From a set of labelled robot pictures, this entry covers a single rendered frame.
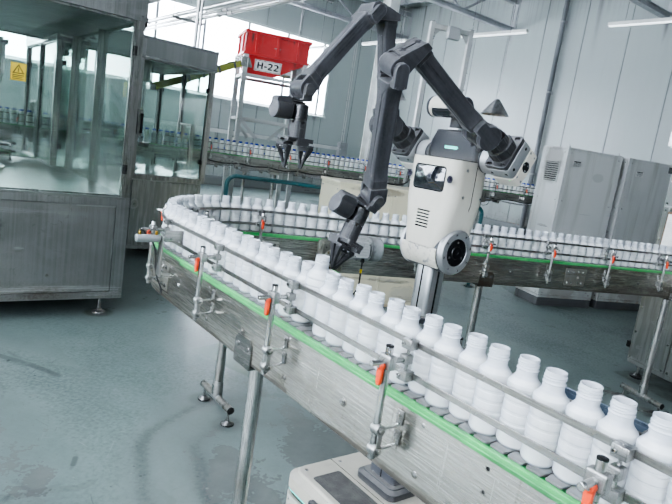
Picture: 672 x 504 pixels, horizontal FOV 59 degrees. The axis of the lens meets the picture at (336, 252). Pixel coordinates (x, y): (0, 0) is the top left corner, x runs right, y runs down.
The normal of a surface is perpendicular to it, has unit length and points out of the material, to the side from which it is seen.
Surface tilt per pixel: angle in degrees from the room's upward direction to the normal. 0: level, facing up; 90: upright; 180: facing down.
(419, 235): 90
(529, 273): 90
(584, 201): 90
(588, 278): 90
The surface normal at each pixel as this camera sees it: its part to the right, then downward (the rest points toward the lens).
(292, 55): 0.32, 0.20
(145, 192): 0.59, 0.23
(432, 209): -0.79, -0.01
